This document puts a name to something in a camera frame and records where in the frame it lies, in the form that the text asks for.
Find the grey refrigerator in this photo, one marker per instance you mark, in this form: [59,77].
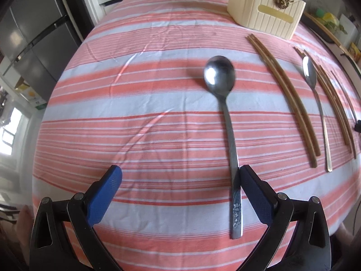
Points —
[39,39]

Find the yellow green bag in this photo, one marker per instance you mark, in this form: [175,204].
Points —
[330,21]

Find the large steel spoon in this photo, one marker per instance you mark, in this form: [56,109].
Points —
[220,77]

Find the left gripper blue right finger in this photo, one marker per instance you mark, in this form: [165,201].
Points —
[309,247]

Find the cream ribbed utensil box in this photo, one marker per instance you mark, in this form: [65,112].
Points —
[276,17]

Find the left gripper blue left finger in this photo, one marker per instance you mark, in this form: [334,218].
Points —
[50,246]

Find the wooden chopstick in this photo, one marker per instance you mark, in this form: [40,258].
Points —
[285,95]
[342,113]
[290,90]
[331,95]

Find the small steel spoon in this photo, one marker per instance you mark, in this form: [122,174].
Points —
[309,73]

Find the red striped tablecloth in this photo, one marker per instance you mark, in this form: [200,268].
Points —
[133,95]

